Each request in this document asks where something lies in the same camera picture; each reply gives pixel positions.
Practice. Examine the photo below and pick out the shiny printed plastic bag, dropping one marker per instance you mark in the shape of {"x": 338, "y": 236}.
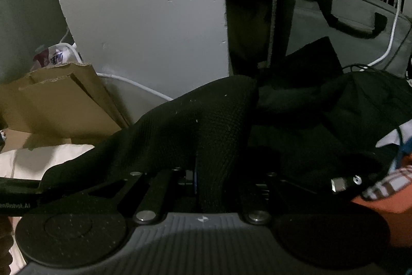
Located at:
{"x": 51, "y": 56}

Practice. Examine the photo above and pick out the black knit garment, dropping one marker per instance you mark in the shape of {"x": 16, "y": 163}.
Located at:
{"x": 193, "y": 133}

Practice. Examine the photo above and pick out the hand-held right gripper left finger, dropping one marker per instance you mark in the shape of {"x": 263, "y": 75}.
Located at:
{"x": 194, "y": 180}

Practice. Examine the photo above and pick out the wooden desk with black legs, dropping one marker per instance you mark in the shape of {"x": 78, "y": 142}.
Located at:
{"x": 283, "y": 20}

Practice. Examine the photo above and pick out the orange plaid cloth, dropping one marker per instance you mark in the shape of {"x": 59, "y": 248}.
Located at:
{"x": 396, "y": 181}

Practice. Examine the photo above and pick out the person's left hand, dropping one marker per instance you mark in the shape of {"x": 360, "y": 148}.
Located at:
{"x": 4, "y": 236}

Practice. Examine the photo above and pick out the white printed blanket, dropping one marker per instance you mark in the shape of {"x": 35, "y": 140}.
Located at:
{"x": 32, "y": 159}

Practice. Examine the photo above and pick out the cardboard box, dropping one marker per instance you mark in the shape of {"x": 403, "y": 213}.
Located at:
{"x": 58, "y": 107}

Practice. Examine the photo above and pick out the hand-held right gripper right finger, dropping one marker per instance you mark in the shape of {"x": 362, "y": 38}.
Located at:
{"x": 257, "y": 201}

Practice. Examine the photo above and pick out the white and blue cloth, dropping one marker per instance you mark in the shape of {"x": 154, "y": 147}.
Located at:
{"x": 391, "y": 138}

